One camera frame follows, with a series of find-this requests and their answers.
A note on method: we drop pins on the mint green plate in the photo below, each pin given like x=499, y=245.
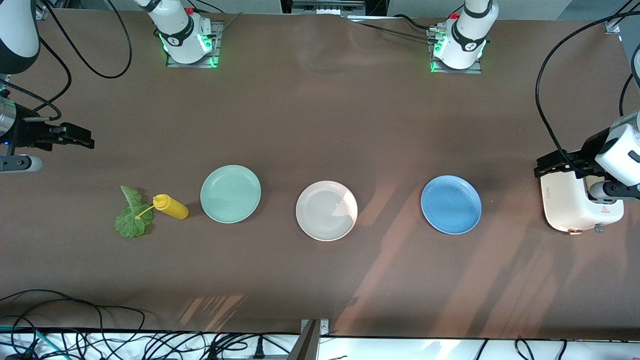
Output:
x=230, y=194

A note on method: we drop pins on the blue plate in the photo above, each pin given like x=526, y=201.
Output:
x=451, y=204

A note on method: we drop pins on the green lettuce leaf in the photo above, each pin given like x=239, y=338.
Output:
x=130, y=222

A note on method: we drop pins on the white toaster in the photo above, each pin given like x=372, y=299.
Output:
x=570, y=205

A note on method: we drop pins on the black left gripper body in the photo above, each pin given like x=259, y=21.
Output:
x=586, y=149

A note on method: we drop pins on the beige plate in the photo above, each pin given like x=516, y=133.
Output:
x=326, y=210

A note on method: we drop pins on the grey power strip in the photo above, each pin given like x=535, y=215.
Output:
x=327, y=6

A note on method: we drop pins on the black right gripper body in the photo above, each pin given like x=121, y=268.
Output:
x=29, y=132

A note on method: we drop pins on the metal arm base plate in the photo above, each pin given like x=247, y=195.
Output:
x=475, y=71
x=217, y=42

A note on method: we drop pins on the yellow squeeze bottle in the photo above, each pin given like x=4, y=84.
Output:
x=172, y=207

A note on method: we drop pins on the black power plug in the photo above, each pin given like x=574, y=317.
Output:
x=258, y=347

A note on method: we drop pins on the aluminium profile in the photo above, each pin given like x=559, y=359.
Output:
x=612, y=27

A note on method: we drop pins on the aluminium frame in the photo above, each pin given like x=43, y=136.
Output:
x=42, y=10

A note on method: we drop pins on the metal bracket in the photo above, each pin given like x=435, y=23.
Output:
x=310, y=340

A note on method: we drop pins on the black equipment box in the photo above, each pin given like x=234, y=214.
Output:
x=377, y=6

